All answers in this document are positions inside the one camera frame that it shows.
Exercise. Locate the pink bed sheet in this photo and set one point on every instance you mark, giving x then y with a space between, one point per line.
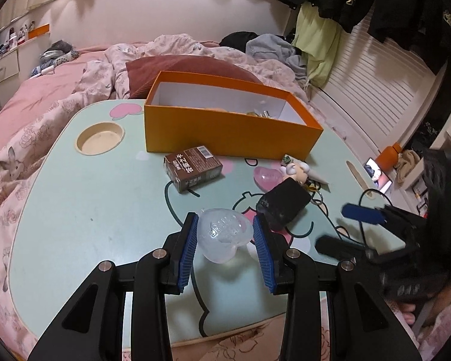
41 90

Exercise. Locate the pink heart-shaped case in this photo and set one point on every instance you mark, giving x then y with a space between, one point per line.
267 177

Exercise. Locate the orange cardboard box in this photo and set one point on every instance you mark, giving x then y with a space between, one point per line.
225 131

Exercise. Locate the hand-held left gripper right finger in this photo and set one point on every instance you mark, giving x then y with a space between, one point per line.
263 255

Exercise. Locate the small orange box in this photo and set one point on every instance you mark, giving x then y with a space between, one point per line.
39 31

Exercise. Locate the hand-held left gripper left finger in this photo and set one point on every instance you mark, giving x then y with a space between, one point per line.
188 248

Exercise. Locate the brown drink carton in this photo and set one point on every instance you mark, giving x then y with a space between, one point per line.
193 169

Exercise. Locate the person's right hand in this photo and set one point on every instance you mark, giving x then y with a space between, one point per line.
406 314

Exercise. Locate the black pouch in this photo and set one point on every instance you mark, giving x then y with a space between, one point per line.
282 203

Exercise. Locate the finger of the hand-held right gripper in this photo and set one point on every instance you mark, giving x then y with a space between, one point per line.
342 246
364 213

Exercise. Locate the beige cloth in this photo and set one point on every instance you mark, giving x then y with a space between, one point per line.
407 165

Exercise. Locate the white padded headboard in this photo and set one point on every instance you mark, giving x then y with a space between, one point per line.
154 15

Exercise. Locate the grey hoodie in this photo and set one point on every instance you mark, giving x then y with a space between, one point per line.
270 47

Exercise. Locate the black garment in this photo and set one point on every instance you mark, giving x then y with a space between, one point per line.
236 39

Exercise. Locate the blue and white clothes pile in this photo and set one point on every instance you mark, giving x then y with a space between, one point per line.
56 50

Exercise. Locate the mint cartoon lap table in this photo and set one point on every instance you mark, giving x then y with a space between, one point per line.
97 203

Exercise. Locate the cluster of small bottles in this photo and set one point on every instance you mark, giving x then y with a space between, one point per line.
13 39

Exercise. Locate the white nightstand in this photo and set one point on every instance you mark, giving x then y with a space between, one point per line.
3 69

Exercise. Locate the orange bottle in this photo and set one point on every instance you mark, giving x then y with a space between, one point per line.
389 156

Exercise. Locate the clear heart-shaped case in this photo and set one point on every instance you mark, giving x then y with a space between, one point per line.
223 233

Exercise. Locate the smartphone with lit screen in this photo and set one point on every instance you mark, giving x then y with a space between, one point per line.
376 171

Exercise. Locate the pink floral duvet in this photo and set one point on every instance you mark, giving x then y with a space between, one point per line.
97 79

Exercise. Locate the light green hanging garment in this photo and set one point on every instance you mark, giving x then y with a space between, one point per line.
315 37

